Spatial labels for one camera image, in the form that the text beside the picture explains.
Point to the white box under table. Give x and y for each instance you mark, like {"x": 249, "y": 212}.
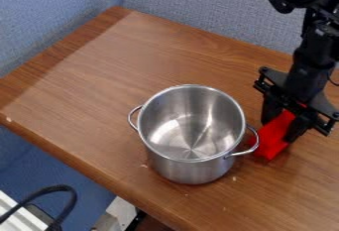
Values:
{"x": 117, "y": 217}

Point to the red block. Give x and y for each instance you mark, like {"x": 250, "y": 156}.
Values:
{"x": 271, "y": 133}

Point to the stainless steel metal pot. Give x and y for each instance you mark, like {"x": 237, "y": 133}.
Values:
{"x": 191, "y": 126}

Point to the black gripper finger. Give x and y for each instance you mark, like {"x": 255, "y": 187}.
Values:
{"x": 271, "y": 109}
{"x": 299, "y": 125}

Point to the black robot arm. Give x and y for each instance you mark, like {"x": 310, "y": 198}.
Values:
{"x": 297, "y": 90}

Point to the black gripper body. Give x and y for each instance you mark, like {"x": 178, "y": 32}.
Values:
{"x": 318, "y": 109}

